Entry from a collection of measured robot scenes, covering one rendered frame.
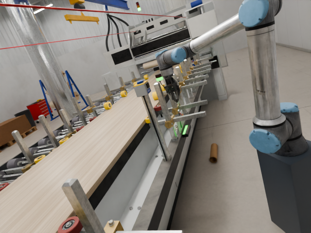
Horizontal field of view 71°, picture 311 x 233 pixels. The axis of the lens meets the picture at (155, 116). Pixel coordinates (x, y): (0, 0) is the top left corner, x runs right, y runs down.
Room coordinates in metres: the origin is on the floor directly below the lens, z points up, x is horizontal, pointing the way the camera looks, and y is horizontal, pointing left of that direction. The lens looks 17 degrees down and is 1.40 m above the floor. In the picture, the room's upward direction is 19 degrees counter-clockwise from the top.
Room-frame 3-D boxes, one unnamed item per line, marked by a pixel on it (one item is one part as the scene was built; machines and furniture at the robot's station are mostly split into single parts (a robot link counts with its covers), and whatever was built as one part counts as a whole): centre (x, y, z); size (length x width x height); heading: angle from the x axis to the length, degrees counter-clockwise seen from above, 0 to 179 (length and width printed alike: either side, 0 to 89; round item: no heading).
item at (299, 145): (1.10, -0.68, 0.65); 0.19 x 0.19 x 0.10
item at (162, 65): (1.53, -0.18, 1.28); 0.10 x 0.09 x 0.12; 34
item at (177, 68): (2.20, -0.37, 0.88); 0.03 x 0.03 x 0.48; 67
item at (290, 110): (1.10, -0.67, 0.79); 0.17 x 0.15 x 0.18; 124
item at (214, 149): (2.25, -0.50, 0.04); 0.30 x 0.08 x 0.08; 157
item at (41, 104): (9.11, 4.36, 0.41); 0.76 x 0.47 x 0.81; 169
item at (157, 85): (1.51, -0.08, 0.91); 0.03 x 0.03 x 0.48; 67
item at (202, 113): (1.53, -0.14, 0.84); 0.43 x 0.03 x 0.04; 67
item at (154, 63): (4.35, -0.68, 1.05); 1.43 x 0.12 x 0.12; 67
